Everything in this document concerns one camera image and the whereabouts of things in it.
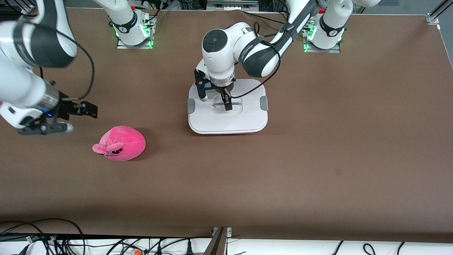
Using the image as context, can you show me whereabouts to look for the white box lid grey clips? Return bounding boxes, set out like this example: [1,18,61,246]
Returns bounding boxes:
[187,79,269,134]

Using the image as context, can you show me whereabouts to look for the pink plush toy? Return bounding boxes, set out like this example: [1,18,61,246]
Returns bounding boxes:
[92,125,147,162]

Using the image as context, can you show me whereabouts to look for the pink plastic box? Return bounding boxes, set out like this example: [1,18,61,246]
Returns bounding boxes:
[194,130,262,136]

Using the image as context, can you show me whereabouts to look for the brown table cover sheet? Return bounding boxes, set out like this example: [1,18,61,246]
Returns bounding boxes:
[0,7,453,244]

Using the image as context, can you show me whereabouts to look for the grey metal device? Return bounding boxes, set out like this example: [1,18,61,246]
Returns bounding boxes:
[206,0,259,11]

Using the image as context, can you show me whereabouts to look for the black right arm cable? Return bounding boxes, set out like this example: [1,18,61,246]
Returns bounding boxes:
[38,21,96,102]

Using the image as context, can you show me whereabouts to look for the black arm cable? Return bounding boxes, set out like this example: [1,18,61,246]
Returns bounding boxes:
[226,21,284,100]
[38,21,96,102]

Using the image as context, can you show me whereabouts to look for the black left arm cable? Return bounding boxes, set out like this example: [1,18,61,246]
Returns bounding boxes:
[226,21,284,100]

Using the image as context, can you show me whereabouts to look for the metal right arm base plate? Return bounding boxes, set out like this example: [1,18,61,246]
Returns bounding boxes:
[116,14,154,50]

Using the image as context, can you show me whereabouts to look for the long black table cable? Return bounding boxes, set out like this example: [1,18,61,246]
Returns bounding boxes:
[242,10,288,26]

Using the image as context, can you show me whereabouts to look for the black cables beside base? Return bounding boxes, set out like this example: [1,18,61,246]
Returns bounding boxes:
[140,0,171,27]

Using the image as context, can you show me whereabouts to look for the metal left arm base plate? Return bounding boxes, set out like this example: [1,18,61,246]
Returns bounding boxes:
[303,19,341,54]

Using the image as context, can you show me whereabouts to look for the black arched floor cable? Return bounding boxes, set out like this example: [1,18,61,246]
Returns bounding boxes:
[0,217,86,255]

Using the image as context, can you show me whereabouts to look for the black tangled floor cable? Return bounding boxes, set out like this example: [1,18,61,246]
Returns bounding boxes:
[0,222,68,255]

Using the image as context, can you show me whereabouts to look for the aluminium profile post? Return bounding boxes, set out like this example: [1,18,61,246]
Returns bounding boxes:
[203,227,233,255]

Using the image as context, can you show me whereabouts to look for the black floor cable with plug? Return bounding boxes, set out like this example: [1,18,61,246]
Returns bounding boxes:
[156,237,213,255]

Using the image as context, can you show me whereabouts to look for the aluminium frame corner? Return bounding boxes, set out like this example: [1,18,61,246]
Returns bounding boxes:
[426,0,453,26]

